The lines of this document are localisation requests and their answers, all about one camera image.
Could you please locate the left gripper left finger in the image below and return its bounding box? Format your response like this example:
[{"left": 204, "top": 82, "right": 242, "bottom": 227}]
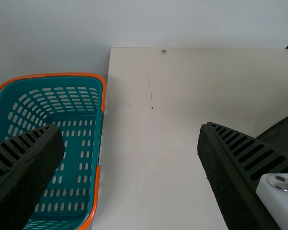
[{"left": 0, "top": 124, "right": 65, "bottom": 230}]

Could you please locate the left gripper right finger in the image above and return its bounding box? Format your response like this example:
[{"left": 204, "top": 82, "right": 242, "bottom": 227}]
[{"left": 197, "top": 122, "right": 288, "bottom": 230}]

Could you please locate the teal shopping basket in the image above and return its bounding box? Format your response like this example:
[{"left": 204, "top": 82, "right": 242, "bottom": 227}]
[{"left": 0, "top": 72, "right": 107, "bottom": 230}]

